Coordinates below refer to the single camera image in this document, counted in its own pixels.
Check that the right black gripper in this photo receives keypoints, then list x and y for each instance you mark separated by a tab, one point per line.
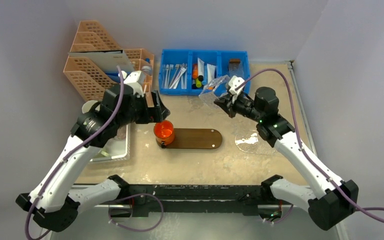
229	103

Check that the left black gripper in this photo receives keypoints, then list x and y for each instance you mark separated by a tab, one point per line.
151	114

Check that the orange translucent cup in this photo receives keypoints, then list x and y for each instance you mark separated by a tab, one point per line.
164	133

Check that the clear glass toothbrush holder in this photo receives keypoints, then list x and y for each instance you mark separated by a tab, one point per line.
213	90

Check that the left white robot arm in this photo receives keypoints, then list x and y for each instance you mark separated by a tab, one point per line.
53	205

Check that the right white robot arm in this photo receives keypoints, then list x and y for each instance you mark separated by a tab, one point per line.
325	197

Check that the brown wooden oval tray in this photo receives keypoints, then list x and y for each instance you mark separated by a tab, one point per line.
191	138

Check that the yellow green small tube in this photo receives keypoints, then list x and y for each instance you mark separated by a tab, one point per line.
198	83

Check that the orange small tube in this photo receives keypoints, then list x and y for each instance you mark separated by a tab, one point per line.
195	72

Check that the brown wooden block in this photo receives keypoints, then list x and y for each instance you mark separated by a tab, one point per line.
234	61

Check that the blue plastic compartment bin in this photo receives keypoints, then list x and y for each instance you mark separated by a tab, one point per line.
172	60

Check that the white plastic cup bin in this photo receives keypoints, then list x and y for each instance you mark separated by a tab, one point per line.
117	148

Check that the cream ceramic mug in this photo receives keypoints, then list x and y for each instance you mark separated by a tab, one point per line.
91	105

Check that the white paper folder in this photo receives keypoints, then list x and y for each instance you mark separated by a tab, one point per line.
108	61

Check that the peach plastic desk organizer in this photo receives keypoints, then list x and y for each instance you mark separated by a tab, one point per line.
87	78

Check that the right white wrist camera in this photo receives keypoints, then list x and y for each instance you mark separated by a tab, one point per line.
235	85

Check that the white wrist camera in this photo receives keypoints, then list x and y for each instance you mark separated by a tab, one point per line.
235	85
134	80

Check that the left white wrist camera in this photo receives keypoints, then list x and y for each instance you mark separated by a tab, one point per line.
134	80

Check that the black aluminium base frame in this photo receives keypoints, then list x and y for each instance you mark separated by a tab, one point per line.
247	200

